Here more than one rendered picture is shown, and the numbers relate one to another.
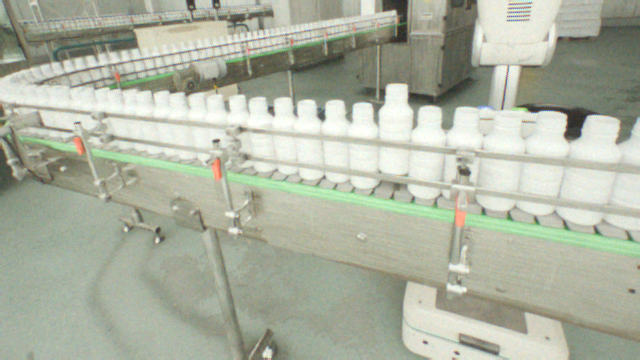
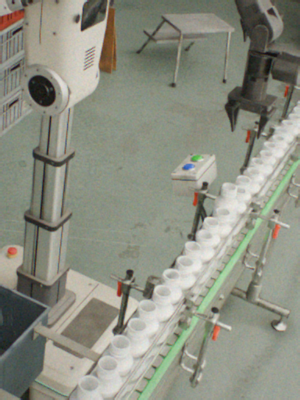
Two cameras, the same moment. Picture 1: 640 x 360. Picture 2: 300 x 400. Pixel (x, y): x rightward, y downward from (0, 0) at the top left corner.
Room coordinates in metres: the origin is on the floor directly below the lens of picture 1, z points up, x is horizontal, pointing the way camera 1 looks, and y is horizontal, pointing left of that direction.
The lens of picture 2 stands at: (0.87, 1.29, 2.11)
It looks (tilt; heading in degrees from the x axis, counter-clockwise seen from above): 34 degrees down; 265
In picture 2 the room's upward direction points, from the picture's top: 11 degrees clockwise
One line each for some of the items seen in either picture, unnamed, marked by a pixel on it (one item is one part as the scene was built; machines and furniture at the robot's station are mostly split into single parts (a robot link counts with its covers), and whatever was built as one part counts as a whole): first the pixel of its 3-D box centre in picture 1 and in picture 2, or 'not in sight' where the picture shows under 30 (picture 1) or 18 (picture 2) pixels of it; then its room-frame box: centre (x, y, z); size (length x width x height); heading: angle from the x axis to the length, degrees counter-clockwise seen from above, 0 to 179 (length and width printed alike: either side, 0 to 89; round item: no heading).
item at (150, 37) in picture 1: (190, 66); not in sight; (4.82, 1.78, 0.59); 1.10 x 0.62 x 1.18; 137
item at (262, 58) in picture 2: not in sight; (261, 63); (0.55, -0.15, 1.53); 0.07 x 0.06 x 0.07; 154
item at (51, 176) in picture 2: not in sight; (49, 200); (1.02, -0.64, 0.74); 0.11 x 0.11 x 0.40; 65
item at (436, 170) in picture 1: (427, 152); (232, 216); (0.51, -0.20, 1.08); 0.06 x 0.06 x 0.17
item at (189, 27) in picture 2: not in sight; (185, 41); (0.37, -3.64, 0.21); 0.61 x 0.47 x 0.41; 118
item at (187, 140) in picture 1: (184, 126); (131, 354); (0.76, 0.33, 1.08); 0.06 x 0.06 x 0.17
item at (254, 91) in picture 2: not in sight; (254, 87); (0.55, -0.15, 1.47); 0.10 x 0.07 x 0.07; 155
